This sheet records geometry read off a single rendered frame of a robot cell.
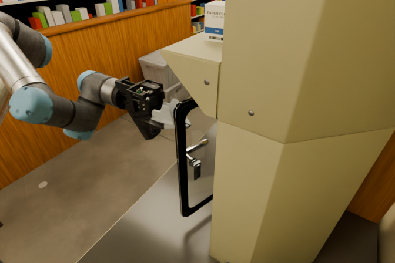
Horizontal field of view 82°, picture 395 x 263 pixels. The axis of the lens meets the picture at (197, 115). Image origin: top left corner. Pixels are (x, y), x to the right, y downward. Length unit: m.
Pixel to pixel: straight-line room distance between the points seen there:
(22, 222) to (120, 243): 1.56
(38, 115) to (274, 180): 0.49
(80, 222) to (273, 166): 1.83
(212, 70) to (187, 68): 0.05
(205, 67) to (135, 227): 0.60
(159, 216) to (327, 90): 0.65
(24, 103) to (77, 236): 1.54
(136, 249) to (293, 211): 0.47
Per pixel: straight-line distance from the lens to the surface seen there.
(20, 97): 0.60
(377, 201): 0.91
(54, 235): 2.11
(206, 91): 0.37
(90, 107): 0.68
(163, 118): 0.53
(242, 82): 0.33
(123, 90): 0.60
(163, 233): 0.79
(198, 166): 0.59
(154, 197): 0.87
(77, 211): 2.15
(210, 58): 0.35
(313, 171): 0.44
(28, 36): 0.94
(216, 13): 0.42
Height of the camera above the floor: 1.63
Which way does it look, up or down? 34 degrees down
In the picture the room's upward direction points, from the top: straight up
